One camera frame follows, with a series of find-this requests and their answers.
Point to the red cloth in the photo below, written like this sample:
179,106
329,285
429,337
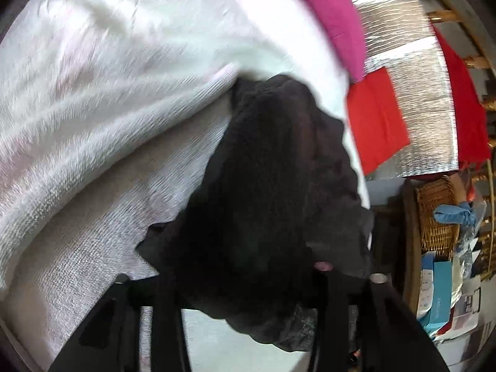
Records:
465,104

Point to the light blue cloth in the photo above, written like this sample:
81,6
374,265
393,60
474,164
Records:
449,215

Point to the red pillow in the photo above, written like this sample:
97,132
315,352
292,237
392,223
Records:
376,124

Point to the pink pillow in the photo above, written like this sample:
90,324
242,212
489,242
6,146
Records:
329,11

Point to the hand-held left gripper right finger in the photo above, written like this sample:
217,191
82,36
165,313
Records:
391,337

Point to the wicker basket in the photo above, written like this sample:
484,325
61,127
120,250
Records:
434,209

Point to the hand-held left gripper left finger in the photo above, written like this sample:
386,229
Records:
166,337

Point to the silver foil insulation panel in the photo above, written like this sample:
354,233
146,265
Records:
422,93

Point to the wooden table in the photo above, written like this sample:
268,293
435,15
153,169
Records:
409,240

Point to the dark quilted zip jacket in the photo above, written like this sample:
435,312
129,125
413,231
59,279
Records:
271,182

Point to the white tissue pack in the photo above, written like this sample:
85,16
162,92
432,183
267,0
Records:
425,283

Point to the blue tissue box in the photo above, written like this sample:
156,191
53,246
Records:
440,294

